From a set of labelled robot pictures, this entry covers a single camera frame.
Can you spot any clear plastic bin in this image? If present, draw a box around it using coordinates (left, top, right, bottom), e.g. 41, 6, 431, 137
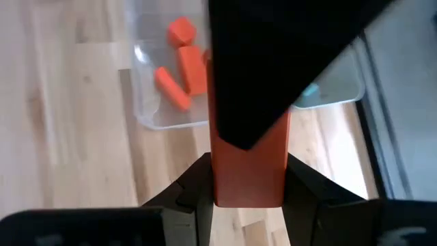
124, 0, 210, 131

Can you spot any blue rectangular block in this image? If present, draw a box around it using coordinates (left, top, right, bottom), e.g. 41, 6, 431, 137
300, 83, 322, 99

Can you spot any thin red plank block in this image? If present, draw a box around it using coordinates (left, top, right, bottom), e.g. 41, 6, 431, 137
153, 66, 193, 112

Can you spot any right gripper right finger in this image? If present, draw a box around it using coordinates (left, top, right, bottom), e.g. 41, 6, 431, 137
283, 153, 383, 246

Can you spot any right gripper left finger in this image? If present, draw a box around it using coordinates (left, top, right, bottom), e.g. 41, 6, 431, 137
141, 152, 214, 246

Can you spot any clear bin with blue blocks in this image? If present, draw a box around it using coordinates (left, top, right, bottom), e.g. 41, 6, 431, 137
290, 36, 366, 111

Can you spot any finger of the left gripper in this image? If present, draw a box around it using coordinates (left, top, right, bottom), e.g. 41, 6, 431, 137
208, 0, 393, 151

